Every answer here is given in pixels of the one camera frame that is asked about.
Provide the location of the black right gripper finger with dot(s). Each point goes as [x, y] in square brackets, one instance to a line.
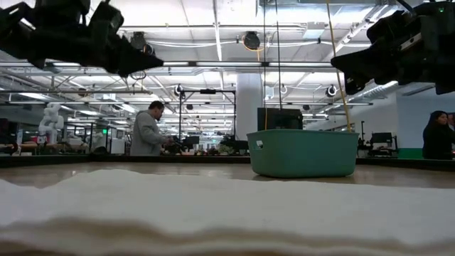
[362, 76]
[362, 58]

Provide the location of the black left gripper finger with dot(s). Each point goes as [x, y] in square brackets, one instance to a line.
[128, 51]
[122, 67]

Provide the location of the teal plastic bin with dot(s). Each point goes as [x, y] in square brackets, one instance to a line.
[302, 154]

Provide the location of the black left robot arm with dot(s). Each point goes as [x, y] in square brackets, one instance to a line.
[10, 41]

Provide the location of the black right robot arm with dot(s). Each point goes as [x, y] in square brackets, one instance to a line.
[439, 17]

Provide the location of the small monitor on stand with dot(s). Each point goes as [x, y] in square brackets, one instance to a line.
[381, 138]

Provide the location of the person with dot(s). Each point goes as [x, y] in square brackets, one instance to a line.
[145, 135]
[437, 142]

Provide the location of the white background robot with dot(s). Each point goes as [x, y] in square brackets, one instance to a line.
[51, 122]

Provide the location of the black monitor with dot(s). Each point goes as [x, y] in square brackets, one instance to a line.
[281, 119]

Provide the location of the long ceiling light bar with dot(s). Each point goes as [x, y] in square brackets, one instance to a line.
[227, 64]

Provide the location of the white pillar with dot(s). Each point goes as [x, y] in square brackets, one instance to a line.
[249, 99]

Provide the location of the white folded cloth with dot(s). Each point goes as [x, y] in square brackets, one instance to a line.
[227, 213]

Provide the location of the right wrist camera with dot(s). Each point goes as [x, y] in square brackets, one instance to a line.
[387, 30]

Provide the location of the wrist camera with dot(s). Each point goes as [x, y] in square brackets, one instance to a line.
[106, 19]
[387, 30]

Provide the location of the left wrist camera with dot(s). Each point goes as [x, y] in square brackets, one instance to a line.
[106, 19]

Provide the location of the black table frame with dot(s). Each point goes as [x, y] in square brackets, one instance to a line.
[89, 160]

